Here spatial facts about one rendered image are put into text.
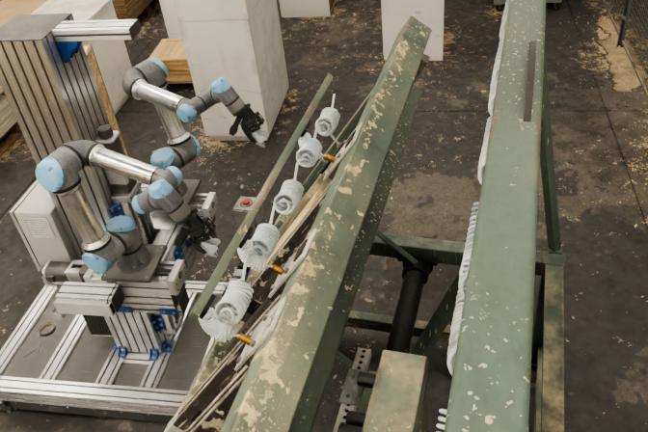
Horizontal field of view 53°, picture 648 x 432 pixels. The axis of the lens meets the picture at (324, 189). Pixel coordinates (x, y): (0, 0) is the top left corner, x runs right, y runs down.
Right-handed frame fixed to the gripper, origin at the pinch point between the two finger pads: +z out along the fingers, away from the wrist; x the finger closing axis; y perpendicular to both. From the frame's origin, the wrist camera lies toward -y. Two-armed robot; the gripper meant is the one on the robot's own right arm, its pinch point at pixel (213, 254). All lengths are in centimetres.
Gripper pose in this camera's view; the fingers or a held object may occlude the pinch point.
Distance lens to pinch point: 246.1
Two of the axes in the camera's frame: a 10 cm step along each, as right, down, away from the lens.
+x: 1.6, -6.1, 7.8
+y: 8.3, -3.5, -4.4
